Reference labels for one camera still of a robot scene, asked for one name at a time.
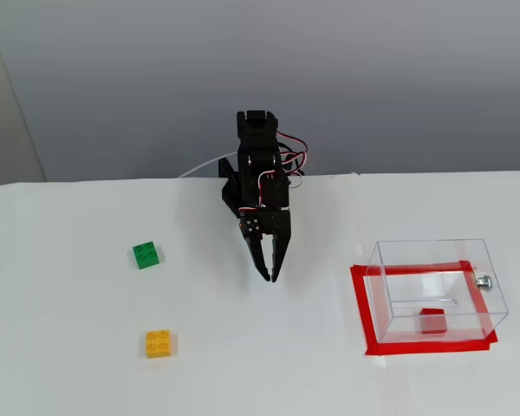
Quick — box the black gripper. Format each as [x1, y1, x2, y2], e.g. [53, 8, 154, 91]
[238, 207, 293, 283]

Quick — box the red lego brick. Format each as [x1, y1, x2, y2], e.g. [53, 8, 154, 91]
[419, 307, 447, 335]

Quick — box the green lego brick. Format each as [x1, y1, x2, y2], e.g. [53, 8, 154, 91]
[132, 240, 162, 270]

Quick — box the yellow lego brick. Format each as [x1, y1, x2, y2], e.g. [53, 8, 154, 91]
[145, 328, 179, 360]

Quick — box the transparent plastic box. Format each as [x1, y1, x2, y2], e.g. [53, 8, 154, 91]
[367, 237, 510, 346]

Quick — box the silver box lock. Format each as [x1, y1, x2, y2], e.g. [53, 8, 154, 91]
[471, 270, 495, 292]

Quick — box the red white gripper servo wire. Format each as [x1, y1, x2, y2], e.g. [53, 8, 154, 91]
[237, 129, 309, 216]

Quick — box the red tape frame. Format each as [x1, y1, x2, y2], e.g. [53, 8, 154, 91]
[349, 259, 499, 357]

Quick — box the white cable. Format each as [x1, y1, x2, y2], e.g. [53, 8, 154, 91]
[177, 151, 239, 179]

